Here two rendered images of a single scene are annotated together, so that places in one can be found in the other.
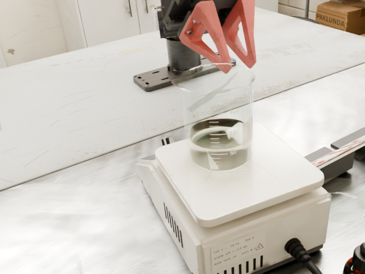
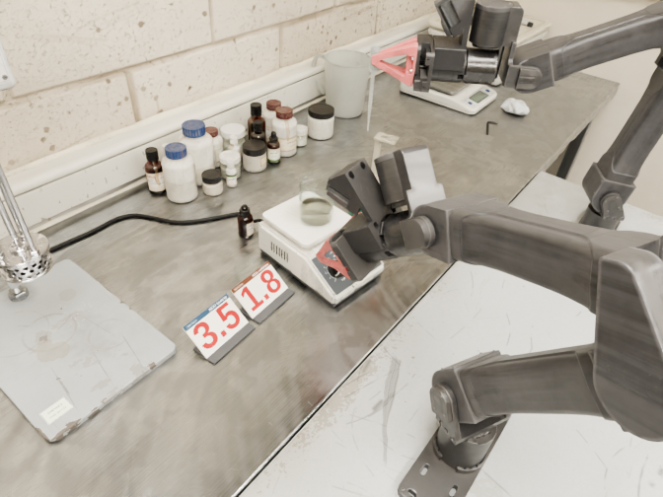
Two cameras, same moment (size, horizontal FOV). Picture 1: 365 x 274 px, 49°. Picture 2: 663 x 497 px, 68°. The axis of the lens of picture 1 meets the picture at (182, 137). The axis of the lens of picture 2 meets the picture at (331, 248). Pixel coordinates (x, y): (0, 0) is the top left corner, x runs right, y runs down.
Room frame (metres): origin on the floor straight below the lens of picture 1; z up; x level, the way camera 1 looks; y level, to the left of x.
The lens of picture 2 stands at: (0.94, -0.35, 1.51)
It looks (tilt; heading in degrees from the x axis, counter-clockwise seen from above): 40 degrees down; 151
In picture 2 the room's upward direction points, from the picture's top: 5 degrees clockwise
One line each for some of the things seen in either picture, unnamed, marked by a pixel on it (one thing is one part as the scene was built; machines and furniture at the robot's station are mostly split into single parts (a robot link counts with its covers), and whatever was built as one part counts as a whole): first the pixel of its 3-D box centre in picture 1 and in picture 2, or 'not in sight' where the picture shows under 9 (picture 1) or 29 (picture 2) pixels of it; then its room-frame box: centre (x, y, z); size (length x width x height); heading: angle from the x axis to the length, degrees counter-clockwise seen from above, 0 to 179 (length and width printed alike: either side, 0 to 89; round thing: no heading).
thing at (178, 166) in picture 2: not in sight; (179, 172); (0.03, -0.21, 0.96); 0.06 x 0.06 x 0.11
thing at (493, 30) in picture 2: not in sight; (506, 42); (0.33, 0.28, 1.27); 0.12 x 0.09 x 0.12; 58
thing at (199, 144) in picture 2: not in sight; (196, 152); (-0.02, -0.16, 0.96); 0.07 x 0.07 x 0.13
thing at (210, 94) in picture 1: (215, 120); (318, 199); (0.31, -0.03, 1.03); 0.07 x 0.06 x 0.08; 92
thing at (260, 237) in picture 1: (222, 187); (316, 244); (0.33, -0.04, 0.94); 0.22 x 0.13 x 0.08; 19
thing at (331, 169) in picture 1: (319, 158); (263, 291); (0.39, -0.16, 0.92); 0.09 x 0.06 x 0.04; 119
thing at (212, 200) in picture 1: (233, 164); (307, 218); (0.30, -0.04, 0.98); 0.12 x 0.12 x 0.01; 19
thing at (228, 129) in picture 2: not in sight; (233, 141); (-0.10, -0.06, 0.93); 0.06 x 0.06 x 0.07
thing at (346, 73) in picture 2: not in sight; (340, 84); (-0.24, 0.30, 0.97); 0.18 x 0.13 x 0.15; 39
